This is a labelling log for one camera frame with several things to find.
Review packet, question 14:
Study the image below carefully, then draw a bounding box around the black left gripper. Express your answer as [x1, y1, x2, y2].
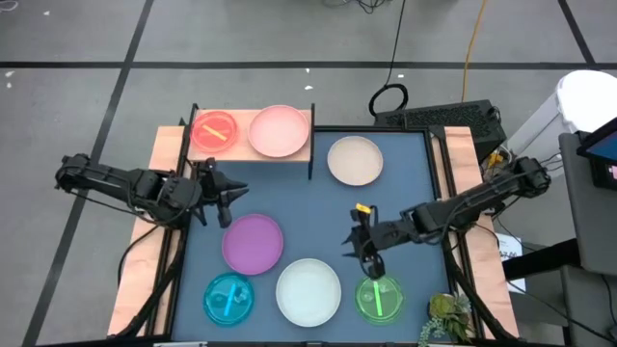
[195, 157, 250, 229]

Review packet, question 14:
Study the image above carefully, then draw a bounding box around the white paper sheet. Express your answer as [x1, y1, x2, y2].
[495, 233, 527, 294]

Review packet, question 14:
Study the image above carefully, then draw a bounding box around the black tablet screen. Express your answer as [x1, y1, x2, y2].
[576, 117, 617, 192]

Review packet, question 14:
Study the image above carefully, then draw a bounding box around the black diagonal frame strut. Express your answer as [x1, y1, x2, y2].
[441, 230, 520, 344]
[113, 226, 189, 338]

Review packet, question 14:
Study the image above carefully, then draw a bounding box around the grey cabinet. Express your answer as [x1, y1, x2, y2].
[558, 130, 617, 347]

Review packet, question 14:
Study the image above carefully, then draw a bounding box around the salmon pink plate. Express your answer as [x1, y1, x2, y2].
[247, 104, 310, 159]

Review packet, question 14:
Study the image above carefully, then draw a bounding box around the white plate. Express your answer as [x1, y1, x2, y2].
[275, 257, 342, 329]

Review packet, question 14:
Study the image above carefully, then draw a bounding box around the cyan transparent plate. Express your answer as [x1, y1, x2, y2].
[202, 272, 255, 327]

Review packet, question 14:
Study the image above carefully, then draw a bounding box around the green plant sprig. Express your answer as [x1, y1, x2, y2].
[416, 292, 477, 347]

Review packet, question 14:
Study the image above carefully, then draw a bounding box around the wooden side board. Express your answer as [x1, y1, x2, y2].
[431, 125, 521, 338]
[106, 125, 194, 337]

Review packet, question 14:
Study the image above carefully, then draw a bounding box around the black floor cable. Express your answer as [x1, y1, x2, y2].
[368, 0, 410, 117]

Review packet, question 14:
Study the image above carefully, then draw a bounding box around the green transparent plate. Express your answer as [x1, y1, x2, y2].
[354, 273, 406, 325]

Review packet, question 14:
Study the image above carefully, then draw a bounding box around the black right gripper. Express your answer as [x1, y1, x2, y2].
[342, 204, 416, 280]

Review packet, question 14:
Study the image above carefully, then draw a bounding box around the pink transparent plate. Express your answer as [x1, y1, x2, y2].
[190, 111, 239, 154]

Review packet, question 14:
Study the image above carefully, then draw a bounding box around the beige plate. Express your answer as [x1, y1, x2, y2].
[326, 135, 385, 187]

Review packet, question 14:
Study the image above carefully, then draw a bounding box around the yellow cable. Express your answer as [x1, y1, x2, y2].
[461, 0, 491, 103]

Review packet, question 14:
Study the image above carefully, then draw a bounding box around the purple plate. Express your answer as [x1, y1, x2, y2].
[221, 213, 284, 277]

